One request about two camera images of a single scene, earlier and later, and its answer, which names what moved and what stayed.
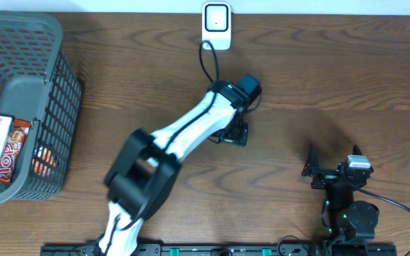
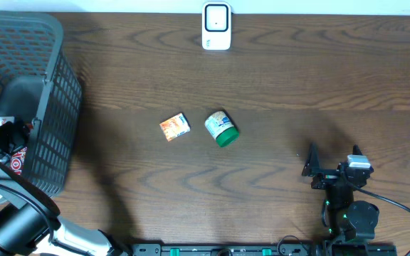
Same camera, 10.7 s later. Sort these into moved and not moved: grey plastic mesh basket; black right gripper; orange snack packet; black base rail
Moved: orange snack packet
Not moved: grey plastic mesh basket; black base rail; black right gripper
